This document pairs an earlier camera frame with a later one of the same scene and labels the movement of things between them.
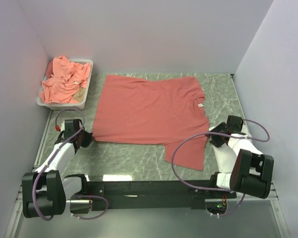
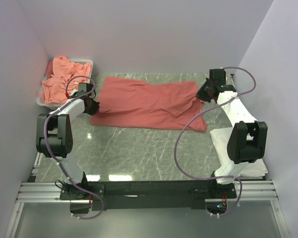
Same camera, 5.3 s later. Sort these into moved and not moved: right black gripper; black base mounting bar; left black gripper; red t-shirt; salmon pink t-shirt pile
Moved: red t-shirt; right black gripper; left black gripper
Not moved: salmon pink t-shirt pile; black base mounting bar
